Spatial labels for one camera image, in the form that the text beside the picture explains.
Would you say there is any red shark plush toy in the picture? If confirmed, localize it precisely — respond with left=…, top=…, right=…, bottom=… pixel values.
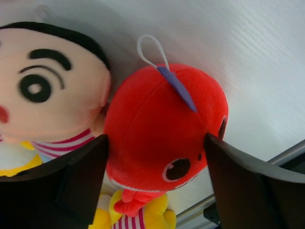
left=103, top=34, right=229, bottom=217

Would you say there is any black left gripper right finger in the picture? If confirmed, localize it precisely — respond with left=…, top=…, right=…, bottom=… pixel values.
left=204, top=134, right=305, bottom=229

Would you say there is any yellow duck plush striped shirt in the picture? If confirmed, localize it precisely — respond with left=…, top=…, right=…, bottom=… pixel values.
left=89, top=189, right=176, bottom=229

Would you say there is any boy doll striped shirt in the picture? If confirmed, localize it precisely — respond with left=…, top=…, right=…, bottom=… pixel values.
left=0, top=21, right=111, bottom=162

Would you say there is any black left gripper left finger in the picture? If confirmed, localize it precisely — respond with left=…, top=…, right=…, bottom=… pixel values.
left=0, top=135, right=109, bottom=229

